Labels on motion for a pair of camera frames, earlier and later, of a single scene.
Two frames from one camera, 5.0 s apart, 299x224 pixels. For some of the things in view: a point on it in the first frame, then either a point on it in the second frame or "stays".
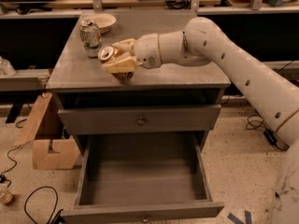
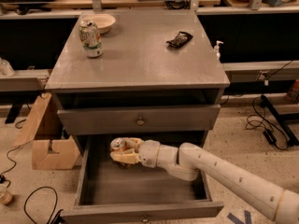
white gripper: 148,50 → 149,153
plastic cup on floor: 6,197 stays
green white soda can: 91,36 stays
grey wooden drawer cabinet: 165,100 stays
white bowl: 104,21 stays
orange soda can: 108,53 → 121,144
